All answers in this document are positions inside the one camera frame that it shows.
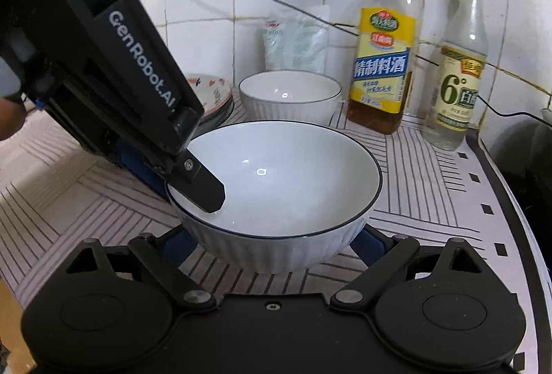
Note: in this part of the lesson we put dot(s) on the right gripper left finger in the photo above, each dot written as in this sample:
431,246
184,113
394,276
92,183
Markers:
160,259

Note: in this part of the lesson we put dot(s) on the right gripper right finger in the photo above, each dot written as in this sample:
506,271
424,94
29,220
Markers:
384,257

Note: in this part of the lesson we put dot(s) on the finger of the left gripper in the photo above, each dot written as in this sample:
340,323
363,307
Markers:
194,181

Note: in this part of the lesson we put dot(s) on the pink rabbit carrot plate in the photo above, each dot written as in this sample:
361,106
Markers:
211,91

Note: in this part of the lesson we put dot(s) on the white ribbed bowl blue rim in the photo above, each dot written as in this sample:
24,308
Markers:
296,194

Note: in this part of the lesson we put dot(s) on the person left hand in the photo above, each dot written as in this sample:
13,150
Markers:
12,116

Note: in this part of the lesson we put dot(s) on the white salt bag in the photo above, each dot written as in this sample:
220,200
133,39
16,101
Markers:
295,41

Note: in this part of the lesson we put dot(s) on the white vinegar bottle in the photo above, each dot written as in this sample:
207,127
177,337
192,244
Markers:
463,55

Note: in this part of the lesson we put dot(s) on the black wok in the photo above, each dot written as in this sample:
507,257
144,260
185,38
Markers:
522,151

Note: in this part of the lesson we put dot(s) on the cooking wine bottle yellow label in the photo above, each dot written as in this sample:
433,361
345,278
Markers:
382,71

